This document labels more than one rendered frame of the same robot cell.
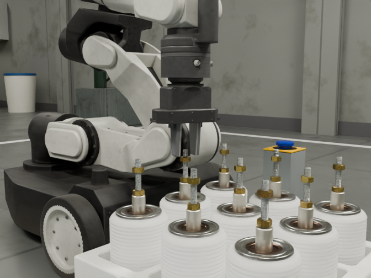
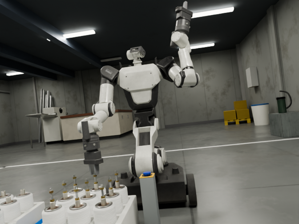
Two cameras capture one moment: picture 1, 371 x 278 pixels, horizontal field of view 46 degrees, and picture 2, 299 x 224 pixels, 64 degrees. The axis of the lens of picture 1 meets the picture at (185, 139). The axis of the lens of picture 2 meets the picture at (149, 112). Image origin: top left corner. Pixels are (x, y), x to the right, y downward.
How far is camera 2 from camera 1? 1.30 m
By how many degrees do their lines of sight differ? 56
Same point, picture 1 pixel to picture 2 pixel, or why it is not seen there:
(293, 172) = (142, 187)
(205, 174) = (175, 180)
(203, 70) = (88, 147)
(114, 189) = (123, 181)
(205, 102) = (93, 157)
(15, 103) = (256, 120)
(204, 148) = (144, 169)
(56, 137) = not seen: hidden behind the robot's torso
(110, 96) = (284, 118)
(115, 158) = not seen: hidden behind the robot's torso
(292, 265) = (46, 214)
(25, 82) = (261, 108)
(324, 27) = not seen: outside the picture
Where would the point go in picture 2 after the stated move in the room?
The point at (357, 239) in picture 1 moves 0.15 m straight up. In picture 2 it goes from (97, 218) to (92, 182)
